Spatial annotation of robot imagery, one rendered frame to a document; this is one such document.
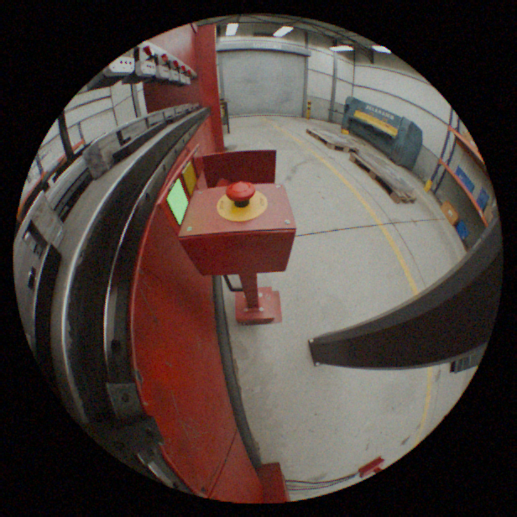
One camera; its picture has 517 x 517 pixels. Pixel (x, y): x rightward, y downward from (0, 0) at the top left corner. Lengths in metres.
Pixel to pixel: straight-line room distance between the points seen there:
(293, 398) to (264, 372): 0.24
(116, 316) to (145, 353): 0.07
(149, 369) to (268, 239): 0.25
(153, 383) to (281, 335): 0.79
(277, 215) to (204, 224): 0.10
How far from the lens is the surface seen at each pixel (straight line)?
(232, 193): 0.21
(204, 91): 2.06
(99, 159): 0.43
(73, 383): 0.17
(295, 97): 7.81
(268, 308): 0.83
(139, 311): 0.24
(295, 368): 0.96
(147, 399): 0.24
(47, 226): 0.30
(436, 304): 0.31
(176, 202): 0.22
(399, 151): 5.35
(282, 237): 0.21
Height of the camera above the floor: 0.93
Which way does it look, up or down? 59 degrees down
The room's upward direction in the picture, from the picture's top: 2 degrees counter-clockwise
